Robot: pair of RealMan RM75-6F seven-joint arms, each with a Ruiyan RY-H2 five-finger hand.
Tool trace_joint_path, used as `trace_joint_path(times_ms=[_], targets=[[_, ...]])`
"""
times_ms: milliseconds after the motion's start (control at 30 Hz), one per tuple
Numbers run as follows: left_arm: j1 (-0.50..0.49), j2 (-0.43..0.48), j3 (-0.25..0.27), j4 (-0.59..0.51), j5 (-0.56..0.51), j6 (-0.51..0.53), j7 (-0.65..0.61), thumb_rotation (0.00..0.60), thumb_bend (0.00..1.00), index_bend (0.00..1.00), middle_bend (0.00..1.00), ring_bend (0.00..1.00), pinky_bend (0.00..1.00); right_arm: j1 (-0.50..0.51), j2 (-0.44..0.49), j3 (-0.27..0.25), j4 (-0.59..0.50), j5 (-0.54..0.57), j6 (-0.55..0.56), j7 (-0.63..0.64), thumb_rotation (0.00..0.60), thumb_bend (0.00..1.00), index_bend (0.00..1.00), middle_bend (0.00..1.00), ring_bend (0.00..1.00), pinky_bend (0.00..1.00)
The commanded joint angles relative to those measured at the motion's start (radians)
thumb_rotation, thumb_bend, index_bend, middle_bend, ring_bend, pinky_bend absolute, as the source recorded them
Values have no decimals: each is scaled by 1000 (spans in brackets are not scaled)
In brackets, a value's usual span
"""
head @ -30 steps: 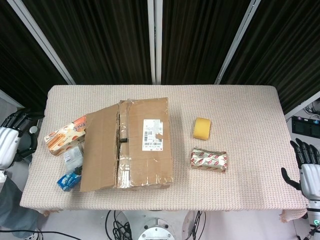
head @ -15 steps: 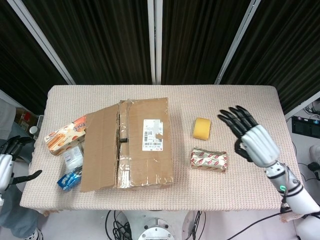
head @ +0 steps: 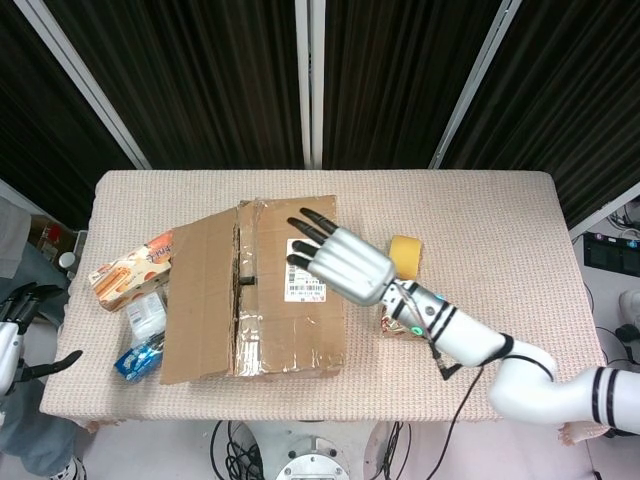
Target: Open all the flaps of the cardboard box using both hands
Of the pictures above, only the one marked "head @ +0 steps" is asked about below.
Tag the beige woven tablecloth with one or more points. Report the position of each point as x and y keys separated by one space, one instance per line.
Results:
x=450 y=210

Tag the orange printed tissue box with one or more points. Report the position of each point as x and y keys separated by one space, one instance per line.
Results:
x=125 y=280

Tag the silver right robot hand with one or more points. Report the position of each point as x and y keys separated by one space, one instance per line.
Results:
x=355 y=265

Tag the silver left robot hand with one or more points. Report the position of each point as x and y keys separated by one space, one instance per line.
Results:
x=10 y=345

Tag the blue plastic tissue pack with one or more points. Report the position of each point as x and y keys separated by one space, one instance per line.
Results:
x=135 y=360

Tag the black curtain panel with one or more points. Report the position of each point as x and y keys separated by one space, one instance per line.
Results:
x=200 y=75
x=40 y=125
x=400 y=75
x=575 y=100

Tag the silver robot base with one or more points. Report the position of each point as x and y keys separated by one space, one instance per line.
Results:
x=315 y=465

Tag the white frame post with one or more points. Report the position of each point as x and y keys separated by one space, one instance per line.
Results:
x=605 y=210
x=85 y=85
x=475 y=85
x=309 y=75

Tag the small brown cardboard box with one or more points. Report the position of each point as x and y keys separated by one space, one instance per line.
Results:
x=47 y=232

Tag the white plastic packet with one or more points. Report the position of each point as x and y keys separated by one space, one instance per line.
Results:
x=142 y=312

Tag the yellow sponge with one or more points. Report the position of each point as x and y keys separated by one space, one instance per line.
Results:
x=407 y=255

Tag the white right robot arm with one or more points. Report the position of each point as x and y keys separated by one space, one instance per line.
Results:
x=475 y=340

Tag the black electronic device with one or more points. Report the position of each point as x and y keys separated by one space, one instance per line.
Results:
x=607 y=252

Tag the gold foil packet red labels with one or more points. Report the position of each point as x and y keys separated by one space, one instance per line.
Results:
x=395 y=327

